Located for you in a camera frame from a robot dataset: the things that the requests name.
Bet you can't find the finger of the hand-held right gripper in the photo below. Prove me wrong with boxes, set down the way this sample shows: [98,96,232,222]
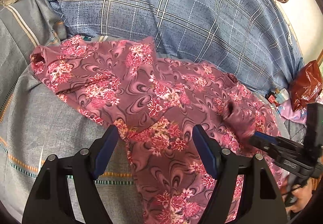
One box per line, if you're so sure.
[249,137,278,161]
[254,132,279,144]

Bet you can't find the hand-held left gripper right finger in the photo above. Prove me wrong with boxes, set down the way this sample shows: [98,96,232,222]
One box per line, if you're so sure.
[192,124,288,224]

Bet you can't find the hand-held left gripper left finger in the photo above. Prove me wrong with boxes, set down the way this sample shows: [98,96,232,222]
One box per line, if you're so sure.
[22,125,120,224]

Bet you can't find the pink floral garment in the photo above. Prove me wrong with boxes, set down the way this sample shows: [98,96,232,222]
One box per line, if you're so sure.
[30,35,289,224]

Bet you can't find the person's right hand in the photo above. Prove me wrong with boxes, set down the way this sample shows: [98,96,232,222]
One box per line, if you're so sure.
[283,181,315,216]

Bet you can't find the purple printed cloth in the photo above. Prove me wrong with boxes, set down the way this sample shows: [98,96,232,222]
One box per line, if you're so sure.
[276,99,309,121]

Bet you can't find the small colourful packets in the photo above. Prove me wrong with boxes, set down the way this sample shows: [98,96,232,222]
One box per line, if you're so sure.
[267,87,289,108]

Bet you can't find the red plastic bag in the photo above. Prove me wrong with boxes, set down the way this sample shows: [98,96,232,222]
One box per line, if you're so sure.
[288,60,323,111]

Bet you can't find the grey striped bed sheet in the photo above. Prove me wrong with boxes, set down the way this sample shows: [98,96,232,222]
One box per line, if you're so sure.
[0,0,307,223]

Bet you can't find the blue plaid quilt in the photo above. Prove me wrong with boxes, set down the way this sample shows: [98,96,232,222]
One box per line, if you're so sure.
[35,0,304,96]

